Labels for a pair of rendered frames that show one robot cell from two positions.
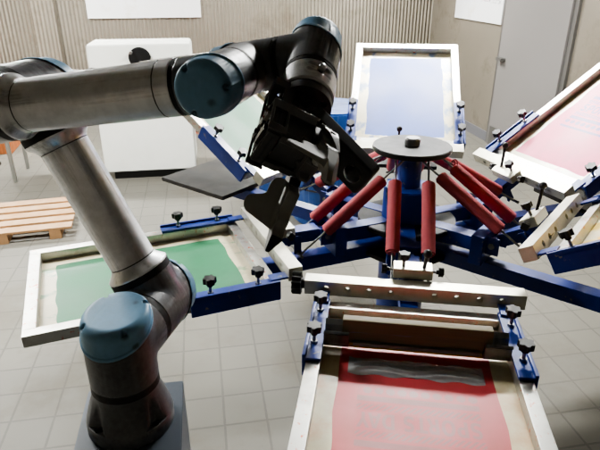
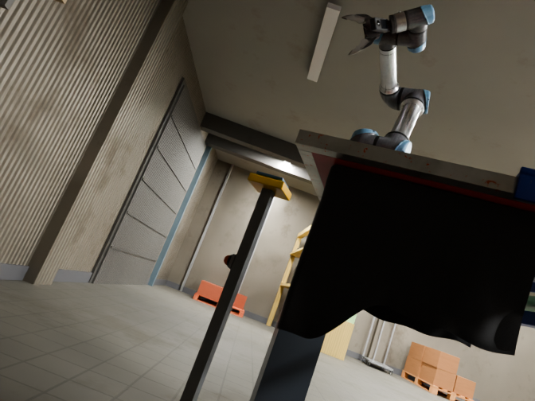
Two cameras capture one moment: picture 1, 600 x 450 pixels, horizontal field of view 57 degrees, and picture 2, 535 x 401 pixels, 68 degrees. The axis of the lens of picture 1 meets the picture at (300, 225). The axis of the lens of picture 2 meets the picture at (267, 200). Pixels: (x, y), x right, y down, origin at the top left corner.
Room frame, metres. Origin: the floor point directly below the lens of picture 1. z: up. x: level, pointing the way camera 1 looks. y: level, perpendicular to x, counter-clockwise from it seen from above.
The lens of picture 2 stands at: (0.81, -1.43, 0.59)
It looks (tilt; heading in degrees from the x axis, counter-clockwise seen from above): 12 degrees up; 102
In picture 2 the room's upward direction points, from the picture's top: 21 degrees clockwise
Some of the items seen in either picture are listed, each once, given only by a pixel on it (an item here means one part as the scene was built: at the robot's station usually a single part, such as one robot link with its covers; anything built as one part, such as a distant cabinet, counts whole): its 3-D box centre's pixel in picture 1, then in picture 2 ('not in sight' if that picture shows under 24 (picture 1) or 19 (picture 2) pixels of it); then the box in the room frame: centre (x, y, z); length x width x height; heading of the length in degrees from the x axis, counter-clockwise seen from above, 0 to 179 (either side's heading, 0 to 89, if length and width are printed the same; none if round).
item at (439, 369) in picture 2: not in sight; (439, 371); (3.40, 7.44, 0.38); 1.29 x 0.92 x 0.76; 100
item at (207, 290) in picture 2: not in sight; (221, 297); (-1.14, 6.92, 0.20); 1.08 x 0.74 x 0.40; 10
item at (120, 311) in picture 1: (121, 340); (363, 145); (0.77, 0.30, 1.37); 0.13 x 0.12 x 0.14; 166
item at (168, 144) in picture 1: (147, 107); not in sight; (5.73, 1.58, 0.67); 2.91 x 0.70 x 1.33; 99
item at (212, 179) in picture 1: (282, 202); not in sight; (2.52, 0.08, 0.91); 1.34 x 0.41 x 0.08; 52
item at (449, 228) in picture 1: (405, 221); not in sight; (2.10, -0.44, 0.99); 0.82 x 0.79 x 0.12; 172
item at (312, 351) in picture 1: (317, 333); not in sight; (1.34, -0.05, 0.98); 0.30 x 0.05 x 0.07; 172
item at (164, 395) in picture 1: (128, 396); not in sight; (0.76, 0.30, 1.25); 0.15 x 0.15 x 0.10
